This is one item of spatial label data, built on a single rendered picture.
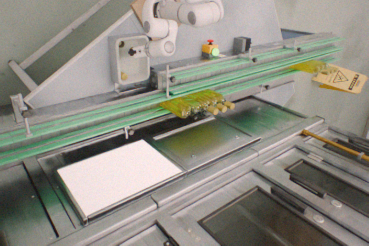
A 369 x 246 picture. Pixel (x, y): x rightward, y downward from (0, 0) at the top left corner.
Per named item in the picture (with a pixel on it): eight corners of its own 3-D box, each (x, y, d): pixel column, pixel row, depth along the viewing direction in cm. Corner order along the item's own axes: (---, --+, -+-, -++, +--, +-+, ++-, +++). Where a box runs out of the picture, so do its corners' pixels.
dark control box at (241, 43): (232, 49, 195) (241, 51, 189) (233, 37, 192) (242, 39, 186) (240, 48, 200) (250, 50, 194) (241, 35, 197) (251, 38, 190)
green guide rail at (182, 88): (164, 90, 154) (173, 94, 148) (164, 88, 154) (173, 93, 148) (333, 46, 252) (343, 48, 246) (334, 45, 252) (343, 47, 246)
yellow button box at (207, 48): (201, 55, 180) (209, 58, 174) (201, 43, 177) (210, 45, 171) (209, 54, 184) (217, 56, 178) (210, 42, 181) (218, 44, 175)
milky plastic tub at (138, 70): (111, 80, 148) (119, 85, 142) (107, 35, 139) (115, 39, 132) (141, 74, 158) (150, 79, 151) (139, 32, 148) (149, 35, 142)
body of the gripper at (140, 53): (145, 59, 126) (133, 60, 135) (164, 56, 131) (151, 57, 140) (141, 42, 124) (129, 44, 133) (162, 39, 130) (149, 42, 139)
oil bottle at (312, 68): (289, 67, 222) (325, 77, 201) (290, 60, 219) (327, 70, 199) (293, 66, 225) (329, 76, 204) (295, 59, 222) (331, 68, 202)
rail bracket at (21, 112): (12, 120, 123) (25, 143, 107) (3, 82, 116) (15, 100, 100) (25, 117, 125) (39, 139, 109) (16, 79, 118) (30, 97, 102)
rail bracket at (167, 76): (157, 94, 152) (171, 101, 143) (156, 62, 145) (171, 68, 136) (162, 92, 154) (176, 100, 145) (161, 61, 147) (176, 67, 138)
